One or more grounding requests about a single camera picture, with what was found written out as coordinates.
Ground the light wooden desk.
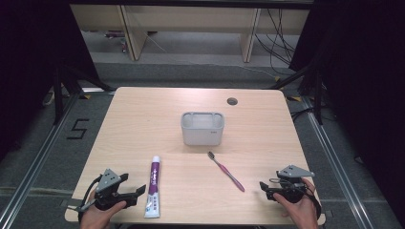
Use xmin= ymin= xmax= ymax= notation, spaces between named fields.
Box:
xmin=70 ymin=3 xmax=310 ymax=63

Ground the black metal stand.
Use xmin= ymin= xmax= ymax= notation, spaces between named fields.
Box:
xmin=52 ymin=65 xmax=117 ymax=126
xmin=268 ymin=65 xmax=325 ymax=126

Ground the pink toothbrush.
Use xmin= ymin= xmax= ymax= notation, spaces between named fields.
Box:
xmin=207 ymin=151 xmax=246 ymax=193

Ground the bundle of black cables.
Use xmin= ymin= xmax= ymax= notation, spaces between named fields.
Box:
xmin=254 ymin=9 xmax=298 ymax=76

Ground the person's left hand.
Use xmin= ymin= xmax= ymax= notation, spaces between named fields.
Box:
xmin=79 ymin=190 xmax=128 ymax=229

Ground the black curtain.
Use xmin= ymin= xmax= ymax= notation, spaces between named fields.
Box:
xmin=0 ymin=0 xmax=100 ymax=160
xmin=288 ymin=0 xmax=405 ymax=220

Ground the purple and white toothpaste tube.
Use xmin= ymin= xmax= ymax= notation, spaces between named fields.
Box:
xmin=143 ymin=155 xmax=161 ymax=219

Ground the grey toothbrush holder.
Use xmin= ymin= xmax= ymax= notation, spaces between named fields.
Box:
xmin=180 ymin=111 xmax=225 ymax=147

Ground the small colourful clutter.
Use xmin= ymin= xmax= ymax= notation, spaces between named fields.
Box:
xmin=103 ymin=30 xmax=129 ymax=53

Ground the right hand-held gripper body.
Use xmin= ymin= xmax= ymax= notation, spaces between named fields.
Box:
xmin=269 ymin=164 xmax=316 ymax=204

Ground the person's right hand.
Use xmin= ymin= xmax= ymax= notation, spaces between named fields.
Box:
xmin=272 ymin=177 xmax=320 ymax=229

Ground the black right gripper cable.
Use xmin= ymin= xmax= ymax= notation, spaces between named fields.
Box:
xmin=305 ymin=186 xmax=323 ymax=221

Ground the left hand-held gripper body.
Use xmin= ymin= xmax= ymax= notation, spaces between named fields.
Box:
xmin=94 ymin=168 xmax=139 ymax=212

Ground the aluminium floor rail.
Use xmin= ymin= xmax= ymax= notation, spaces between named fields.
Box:
xmin=300 ymin=94 xmax=374 ymax=229
xmin=0 ymin=92 xmax=81 ymax=227

